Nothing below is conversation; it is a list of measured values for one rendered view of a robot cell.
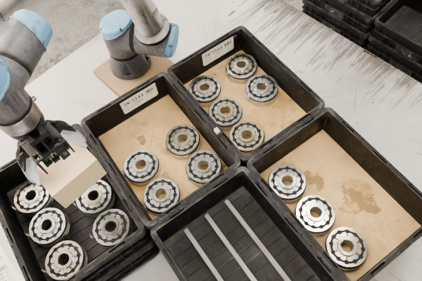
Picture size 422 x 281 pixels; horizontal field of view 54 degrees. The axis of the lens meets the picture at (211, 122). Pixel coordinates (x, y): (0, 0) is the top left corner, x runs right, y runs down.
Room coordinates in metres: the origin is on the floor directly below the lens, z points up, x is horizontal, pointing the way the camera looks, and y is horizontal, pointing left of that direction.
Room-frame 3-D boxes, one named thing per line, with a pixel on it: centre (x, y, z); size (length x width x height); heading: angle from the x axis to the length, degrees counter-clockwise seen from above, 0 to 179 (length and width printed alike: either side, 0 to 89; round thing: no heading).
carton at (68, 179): (0.47, 0.36, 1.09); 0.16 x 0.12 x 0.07; 37
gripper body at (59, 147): (0.44, 0.34, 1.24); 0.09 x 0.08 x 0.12; 37
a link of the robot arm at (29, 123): (0.45, 0.34, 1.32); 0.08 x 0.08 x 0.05
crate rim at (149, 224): (0.57, 0.16, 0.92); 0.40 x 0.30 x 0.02; 27
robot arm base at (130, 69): (1.04, 0.26, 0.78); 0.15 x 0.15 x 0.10
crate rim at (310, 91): (0.71, -0.11, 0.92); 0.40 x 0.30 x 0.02; 27
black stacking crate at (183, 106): (0.57, 0.16, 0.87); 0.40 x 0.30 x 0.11; 27
